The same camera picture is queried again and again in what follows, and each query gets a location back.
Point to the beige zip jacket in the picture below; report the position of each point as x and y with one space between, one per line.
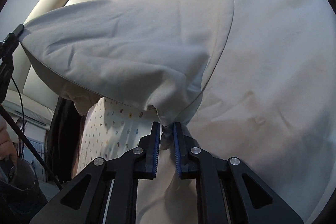
249 78

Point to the folded black clothes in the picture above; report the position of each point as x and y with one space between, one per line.
64 140

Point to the floral white bed sheet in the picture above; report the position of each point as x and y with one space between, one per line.
111 129

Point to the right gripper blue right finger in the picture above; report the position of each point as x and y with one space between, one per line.
185 167

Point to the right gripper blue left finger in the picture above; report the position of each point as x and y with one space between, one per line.
152 152

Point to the cream padded headboard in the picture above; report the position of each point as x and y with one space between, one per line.
39 82

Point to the person's left hand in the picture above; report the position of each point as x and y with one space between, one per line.
7 149

